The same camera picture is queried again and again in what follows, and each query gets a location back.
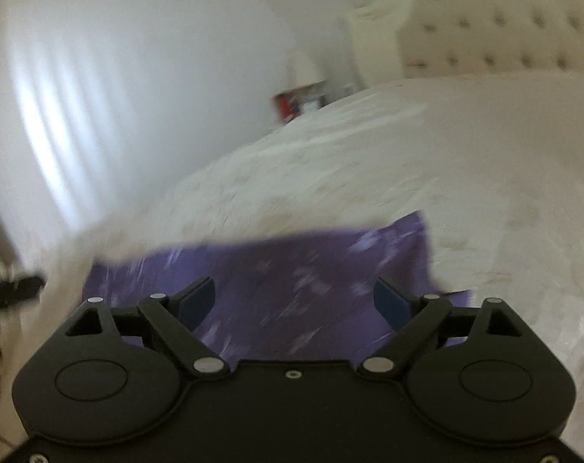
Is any purple patterned garment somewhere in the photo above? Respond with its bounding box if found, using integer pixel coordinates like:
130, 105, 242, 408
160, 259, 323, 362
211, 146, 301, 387
81, 209, 474, 365

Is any cream floral bedspread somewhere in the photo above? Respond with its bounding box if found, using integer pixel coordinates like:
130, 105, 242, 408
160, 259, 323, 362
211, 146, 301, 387
0, 72, 584, 458

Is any red bottle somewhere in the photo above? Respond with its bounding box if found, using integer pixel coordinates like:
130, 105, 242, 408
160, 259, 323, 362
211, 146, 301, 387
273, 92, 299, 124

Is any cream table lamp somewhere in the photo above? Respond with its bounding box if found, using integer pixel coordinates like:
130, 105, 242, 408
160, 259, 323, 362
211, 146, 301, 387
286, 49, 323, 90

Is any cream tufted headboard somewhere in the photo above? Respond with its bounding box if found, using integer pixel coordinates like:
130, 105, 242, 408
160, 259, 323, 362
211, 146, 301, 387
344, 0, 584, 87

